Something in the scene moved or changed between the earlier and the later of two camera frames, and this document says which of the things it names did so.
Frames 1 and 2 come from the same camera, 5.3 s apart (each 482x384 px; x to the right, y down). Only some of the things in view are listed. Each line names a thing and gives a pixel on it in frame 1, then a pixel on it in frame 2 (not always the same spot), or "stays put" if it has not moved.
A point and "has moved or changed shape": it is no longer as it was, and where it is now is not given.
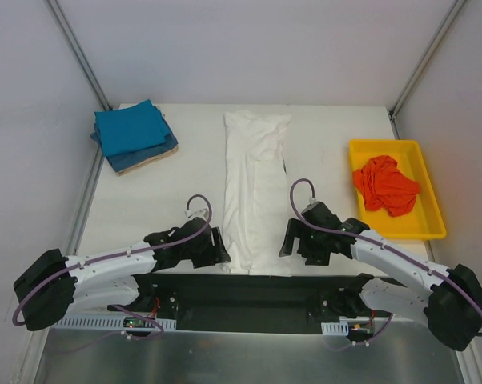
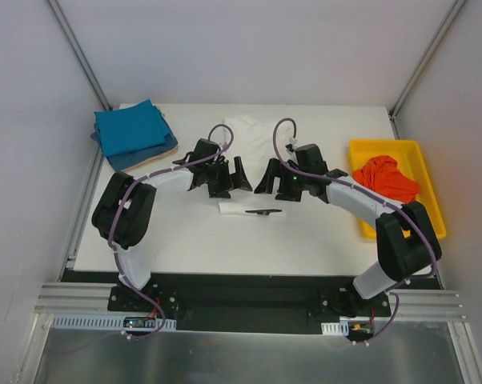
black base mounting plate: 248,302 stays put
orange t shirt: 385,187 stays put
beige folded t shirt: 174,152 stays put
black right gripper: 295,237 to 285,182
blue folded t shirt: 119,162 stays put
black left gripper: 215,246 to 221,178
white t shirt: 255,213 has moved or changed shape
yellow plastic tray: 424,221 stays put
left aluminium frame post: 70,40 stays put
